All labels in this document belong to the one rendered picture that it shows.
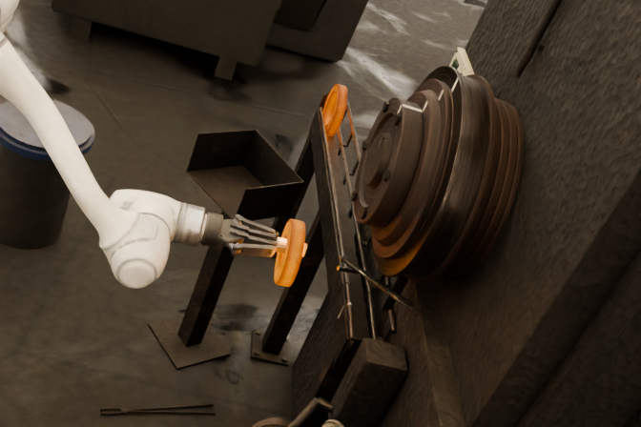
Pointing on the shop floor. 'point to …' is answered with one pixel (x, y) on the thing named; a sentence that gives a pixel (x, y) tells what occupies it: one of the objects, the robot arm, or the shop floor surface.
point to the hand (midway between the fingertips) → (290, 247)
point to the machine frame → (537, 223)
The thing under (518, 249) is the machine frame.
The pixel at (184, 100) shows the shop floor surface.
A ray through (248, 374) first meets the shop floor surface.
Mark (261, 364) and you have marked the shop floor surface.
